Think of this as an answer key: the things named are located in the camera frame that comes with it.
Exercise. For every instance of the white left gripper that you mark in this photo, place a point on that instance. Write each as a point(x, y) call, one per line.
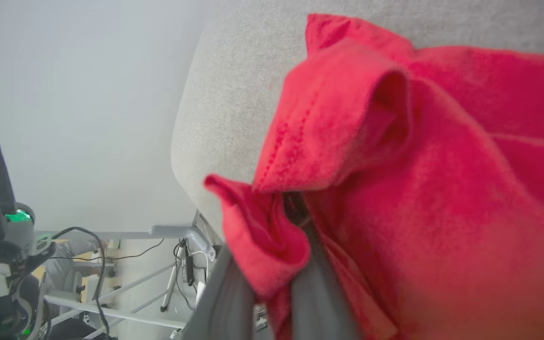
point(17, 245)

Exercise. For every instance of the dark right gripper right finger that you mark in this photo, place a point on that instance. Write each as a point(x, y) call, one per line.
point(319, 302)

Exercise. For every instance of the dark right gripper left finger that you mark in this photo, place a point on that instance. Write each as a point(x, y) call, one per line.
point(227, 302)

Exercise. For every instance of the red and white jersey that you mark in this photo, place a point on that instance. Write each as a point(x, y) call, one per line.
point(442, 212)

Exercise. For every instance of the black power adapter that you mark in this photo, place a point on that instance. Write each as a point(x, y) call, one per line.
point(190, 267)

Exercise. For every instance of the grey fabric sofa cushion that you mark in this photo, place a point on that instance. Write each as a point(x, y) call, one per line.
point(225, 94)

